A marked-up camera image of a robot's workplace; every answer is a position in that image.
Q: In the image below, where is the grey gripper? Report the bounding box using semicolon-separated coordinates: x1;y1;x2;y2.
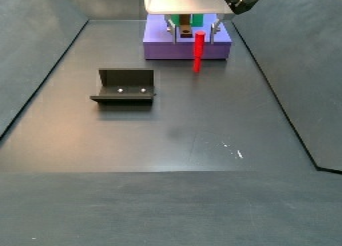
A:
144;0;231;44

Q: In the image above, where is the red cylindrical peg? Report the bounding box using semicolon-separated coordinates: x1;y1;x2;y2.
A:
192;31;206;73

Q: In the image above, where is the purple board block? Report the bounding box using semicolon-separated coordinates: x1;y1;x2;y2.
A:
143;14;232;60

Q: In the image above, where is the brown L-shaped block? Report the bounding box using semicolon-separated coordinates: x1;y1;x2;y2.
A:
179;14;192;38

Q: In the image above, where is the black angled holder bracket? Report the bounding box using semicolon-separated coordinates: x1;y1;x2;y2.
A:
89;68;155;103

